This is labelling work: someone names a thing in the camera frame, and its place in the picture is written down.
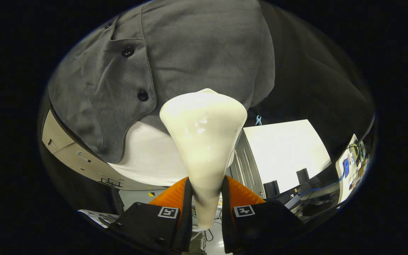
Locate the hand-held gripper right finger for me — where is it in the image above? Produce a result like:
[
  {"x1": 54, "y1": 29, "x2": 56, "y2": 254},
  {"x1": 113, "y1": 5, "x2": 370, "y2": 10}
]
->
[{"x1": 220, "y1": 175, "x2": 305, "y2": 255}]

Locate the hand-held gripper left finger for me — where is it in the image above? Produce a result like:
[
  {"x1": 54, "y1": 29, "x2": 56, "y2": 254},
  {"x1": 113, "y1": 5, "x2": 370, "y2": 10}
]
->
[{"x1": 108, "y1": 176, "x2": 194, "y2": 255}]

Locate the white garment steamer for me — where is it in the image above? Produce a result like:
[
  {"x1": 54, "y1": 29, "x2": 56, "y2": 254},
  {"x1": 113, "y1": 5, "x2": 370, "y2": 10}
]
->
[{"x1": 159, "y1": 88, "x2": 248, "y2": 230}]

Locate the grey button shirt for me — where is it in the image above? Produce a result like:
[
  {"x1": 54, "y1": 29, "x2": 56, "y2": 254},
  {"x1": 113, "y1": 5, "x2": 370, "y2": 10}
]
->
[{"x1": 48, "y1": 0, "x2": 275, "y2": 164}]

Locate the person's olive trouser leg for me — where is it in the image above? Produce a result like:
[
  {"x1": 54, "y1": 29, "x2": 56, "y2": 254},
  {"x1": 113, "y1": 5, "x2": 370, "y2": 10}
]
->
[{"x1": 188, "y1": 232, "x2": 208, "y2": 255}]

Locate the black box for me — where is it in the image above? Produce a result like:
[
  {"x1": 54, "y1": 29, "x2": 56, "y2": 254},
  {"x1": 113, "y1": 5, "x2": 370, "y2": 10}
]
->
[
  {"x1": 263, "y1": 180, "x2": 280, "y2": 199},
  {"x1": 296, "y1": 168, "x2": 310, "y2": 185}
]

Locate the grey slatted cabinet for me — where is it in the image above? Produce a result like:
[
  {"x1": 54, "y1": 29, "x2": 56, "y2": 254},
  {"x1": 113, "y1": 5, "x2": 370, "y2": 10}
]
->
[{"x1": 229, "y1": 128, "x2": 265, "y2": 199}]

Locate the white mannequin torso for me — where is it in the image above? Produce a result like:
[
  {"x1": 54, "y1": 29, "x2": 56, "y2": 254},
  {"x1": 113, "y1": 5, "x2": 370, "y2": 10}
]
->
[{"x1": 108, "y1": 120, "x2": 190, "y2": 187}]

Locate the dark cluttered workbench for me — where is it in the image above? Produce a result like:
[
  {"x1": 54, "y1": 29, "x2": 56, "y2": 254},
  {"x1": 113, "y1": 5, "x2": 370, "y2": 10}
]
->
[{"x1": 278, "y1": 179, "x2": 341, "y2": 222}]

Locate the patterned grey cloth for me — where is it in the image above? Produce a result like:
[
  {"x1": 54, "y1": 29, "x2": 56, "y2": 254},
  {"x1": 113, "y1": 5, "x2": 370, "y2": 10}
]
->
[{"x1": 78, "y1": 209, "x2": 119, "y2": 228}]

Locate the cluttered white desk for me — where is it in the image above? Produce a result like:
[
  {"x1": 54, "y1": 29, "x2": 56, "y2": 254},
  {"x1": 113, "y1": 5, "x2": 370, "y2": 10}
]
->
[{"x1": 335, "y1": 134, "x2": 369, "y2": 205}]

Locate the black backdrop cloth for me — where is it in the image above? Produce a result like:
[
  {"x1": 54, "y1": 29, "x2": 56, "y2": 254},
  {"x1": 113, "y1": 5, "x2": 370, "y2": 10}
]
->
[{"x1": 37, "y1": 0, "x2": 376, "y2": 213}]

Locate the blue cable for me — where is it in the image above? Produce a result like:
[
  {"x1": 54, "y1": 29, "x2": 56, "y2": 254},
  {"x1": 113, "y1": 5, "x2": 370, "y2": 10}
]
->
[{"x1": 299, "y1": 174, "x2": 344, "y2": 197}]

